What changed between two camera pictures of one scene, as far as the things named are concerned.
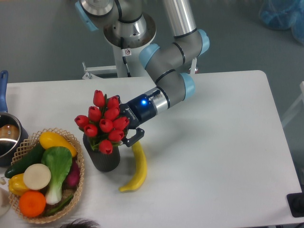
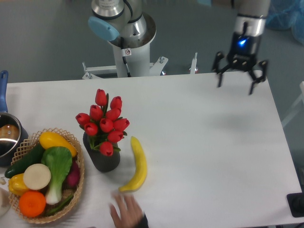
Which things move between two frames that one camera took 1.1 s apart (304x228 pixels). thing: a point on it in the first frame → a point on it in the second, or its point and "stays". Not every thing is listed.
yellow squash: [49, 139] stays
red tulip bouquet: [105, 127] stays
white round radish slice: [36, 176] stays
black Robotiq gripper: [137, 110] → [244, 49]
